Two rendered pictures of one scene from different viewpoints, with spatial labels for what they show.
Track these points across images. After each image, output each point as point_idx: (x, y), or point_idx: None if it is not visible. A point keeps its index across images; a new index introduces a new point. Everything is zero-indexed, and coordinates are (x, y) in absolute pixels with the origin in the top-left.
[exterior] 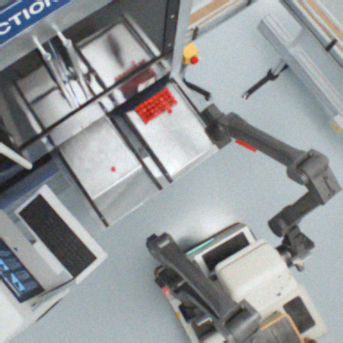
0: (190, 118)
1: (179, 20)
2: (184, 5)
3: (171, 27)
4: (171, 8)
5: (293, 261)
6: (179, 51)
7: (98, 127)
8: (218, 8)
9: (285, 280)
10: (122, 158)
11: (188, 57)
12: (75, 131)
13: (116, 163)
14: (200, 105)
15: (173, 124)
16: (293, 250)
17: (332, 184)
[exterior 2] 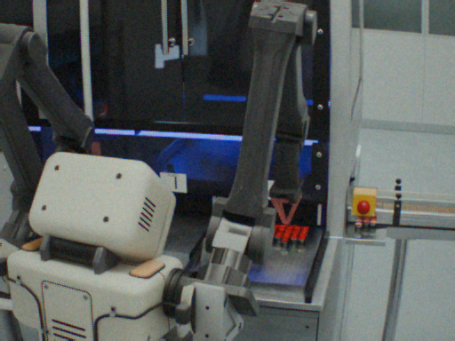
0: (303, 266)
1: (332, 54)
2: (336, 22)
3: (320, 59)
4: (317, 11)
5: (184, 287)
6: (338, 149)
7: (197, 226)
8: (451, 210)
9: (122, 202)
10: (181, 250)
11: (355, 193)
12: (164, 181)
13: (169, 249)
14: (331, 265)
15: (275, 260)
16: (203, 273)
17: (287, 13)
